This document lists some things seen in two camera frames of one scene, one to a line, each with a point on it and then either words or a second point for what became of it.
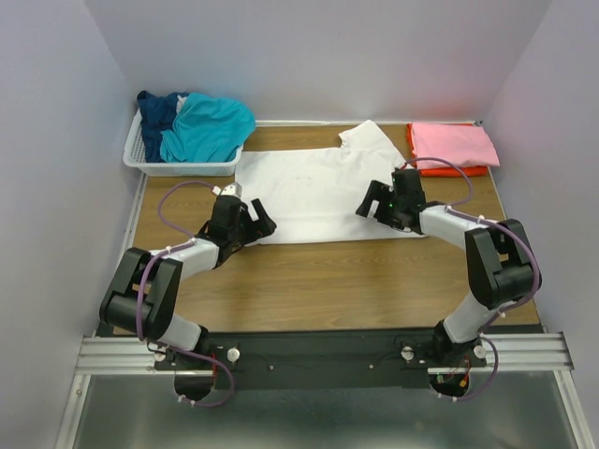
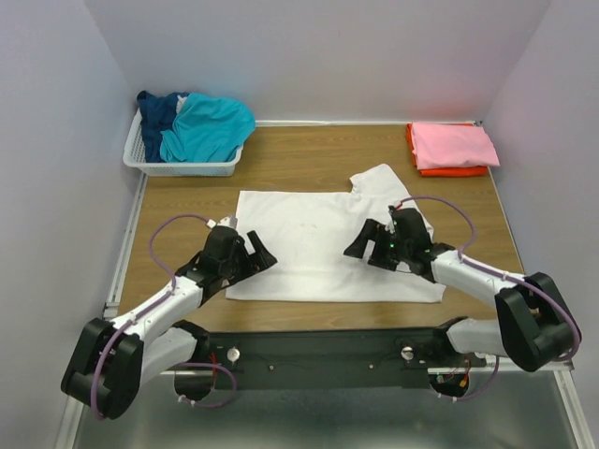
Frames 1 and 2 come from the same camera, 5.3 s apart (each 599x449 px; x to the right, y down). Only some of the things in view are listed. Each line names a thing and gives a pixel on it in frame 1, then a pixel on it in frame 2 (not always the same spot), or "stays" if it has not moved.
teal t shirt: (207, 129) stays
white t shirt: (314, 195) → (308, 232)
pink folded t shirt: (467, 145) stays
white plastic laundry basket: (134, 155) stays
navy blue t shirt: (157, 114) stays
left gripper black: (264, 225) → (262, 258)
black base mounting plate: (321, 359) stays
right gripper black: (379, 193) → (372, 231)
